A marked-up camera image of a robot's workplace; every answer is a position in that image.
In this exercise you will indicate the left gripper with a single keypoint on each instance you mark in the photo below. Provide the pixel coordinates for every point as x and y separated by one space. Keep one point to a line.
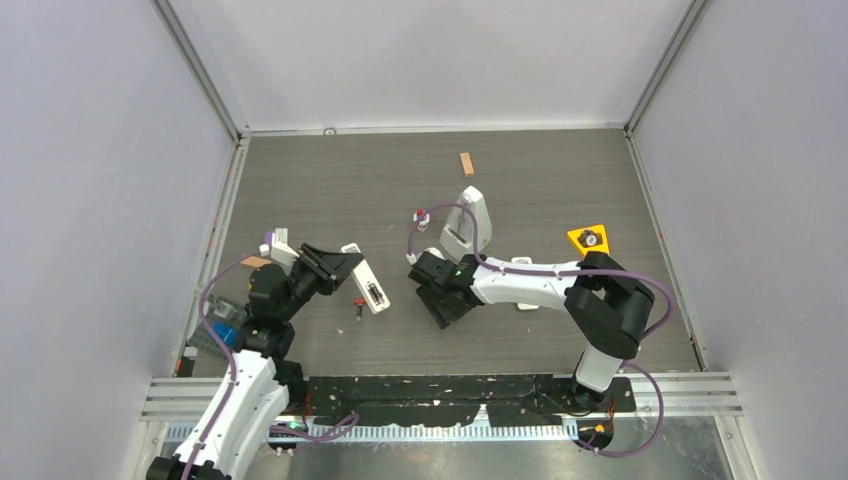
329 268

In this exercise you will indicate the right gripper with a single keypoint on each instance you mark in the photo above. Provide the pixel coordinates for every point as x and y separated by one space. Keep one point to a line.
443 315

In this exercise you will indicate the white long remote control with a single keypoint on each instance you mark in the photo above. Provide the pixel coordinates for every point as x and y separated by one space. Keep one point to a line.
370 288

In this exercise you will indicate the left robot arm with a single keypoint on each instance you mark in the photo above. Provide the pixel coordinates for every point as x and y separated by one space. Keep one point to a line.
260 382

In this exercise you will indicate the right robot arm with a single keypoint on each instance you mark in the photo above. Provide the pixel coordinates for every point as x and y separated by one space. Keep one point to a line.
610 306

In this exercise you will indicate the small white remote control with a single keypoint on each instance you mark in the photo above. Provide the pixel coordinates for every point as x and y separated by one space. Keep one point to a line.
524 260

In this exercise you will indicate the small red blue figurine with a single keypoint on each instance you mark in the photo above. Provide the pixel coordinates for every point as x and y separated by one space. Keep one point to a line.
421 219

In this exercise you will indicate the wooden block left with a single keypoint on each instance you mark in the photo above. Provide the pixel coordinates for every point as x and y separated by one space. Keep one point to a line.
255 261

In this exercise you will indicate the blue green lego brick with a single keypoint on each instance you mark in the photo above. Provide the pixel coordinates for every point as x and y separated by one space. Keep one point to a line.
225 333

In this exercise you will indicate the grey lego baseplate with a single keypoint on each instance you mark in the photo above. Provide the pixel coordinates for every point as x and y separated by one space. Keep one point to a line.
217 310

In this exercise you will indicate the small wooden block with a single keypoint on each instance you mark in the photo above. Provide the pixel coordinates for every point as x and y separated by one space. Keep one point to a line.
467 164

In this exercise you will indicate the yellow triangle toy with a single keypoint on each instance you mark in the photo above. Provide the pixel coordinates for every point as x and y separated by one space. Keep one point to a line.
589 239

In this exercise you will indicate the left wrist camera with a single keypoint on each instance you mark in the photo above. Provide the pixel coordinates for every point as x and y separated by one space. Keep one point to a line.
280 251

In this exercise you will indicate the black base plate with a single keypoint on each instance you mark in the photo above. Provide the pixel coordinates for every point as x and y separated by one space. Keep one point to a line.
441 401

